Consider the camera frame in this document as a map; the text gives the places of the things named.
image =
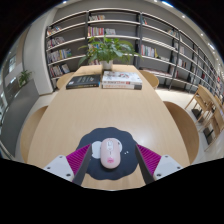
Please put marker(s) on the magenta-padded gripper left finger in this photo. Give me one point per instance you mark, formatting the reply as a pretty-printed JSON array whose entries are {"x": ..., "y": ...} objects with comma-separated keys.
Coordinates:
[{"x": 60, "y": 165}]

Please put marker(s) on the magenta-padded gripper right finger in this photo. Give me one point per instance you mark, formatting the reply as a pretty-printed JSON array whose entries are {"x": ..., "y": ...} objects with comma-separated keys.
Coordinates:
[{"x": 165, "y": 165}]

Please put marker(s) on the pink computer mouse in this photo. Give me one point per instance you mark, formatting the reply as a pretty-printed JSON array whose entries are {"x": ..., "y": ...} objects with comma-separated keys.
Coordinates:
[{"x": 110, "y": 153}]

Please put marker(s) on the dark cartoon-face mouse pad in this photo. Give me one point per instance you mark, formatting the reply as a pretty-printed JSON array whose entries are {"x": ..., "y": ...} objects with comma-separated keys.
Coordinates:
[{"x": 128, "y": 165}]

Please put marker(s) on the round-backed wooden chair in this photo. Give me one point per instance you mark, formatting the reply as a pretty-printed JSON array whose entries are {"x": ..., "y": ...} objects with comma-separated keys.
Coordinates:
[
  {"x": 63, "y": 80},
  {"x": 186, "y": 133},
  {"x": 30, "y": 133},
  {"x": 150, "y": 79}
]

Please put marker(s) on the group of slatted wooden chairs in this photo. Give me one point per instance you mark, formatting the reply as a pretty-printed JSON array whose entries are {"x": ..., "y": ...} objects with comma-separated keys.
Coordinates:
[{"x": 206, "y": 103}]

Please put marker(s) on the black book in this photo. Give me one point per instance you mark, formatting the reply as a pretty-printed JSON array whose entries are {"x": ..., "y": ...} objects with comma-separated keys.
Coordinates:
[{"x": 83, "y": 81}]

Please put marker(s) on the small green potted plant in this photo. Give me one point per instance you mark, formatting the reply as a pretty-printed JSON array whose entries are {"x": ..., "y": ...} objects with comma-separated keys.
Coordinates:
[{"x": 24, "y": 77}]

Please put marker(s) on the white book stack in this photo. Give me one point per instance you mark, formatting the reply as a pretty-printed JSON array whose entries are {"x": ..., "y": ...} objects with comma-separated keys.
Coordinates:
[{"x": 121, "y": 79}]

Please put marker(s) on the green potted plant white pot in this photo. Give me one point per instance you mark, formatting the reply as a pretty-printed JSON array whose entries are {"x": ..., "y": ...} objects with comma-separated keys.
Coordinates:
[{"x": 108, "y": 50}]

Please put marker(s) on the grey bookshelf unit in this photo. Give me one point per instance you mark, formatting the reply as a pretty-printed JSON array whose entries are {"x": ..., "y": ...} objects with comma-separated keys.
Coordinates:
[{"x": 156, "y": 36}]

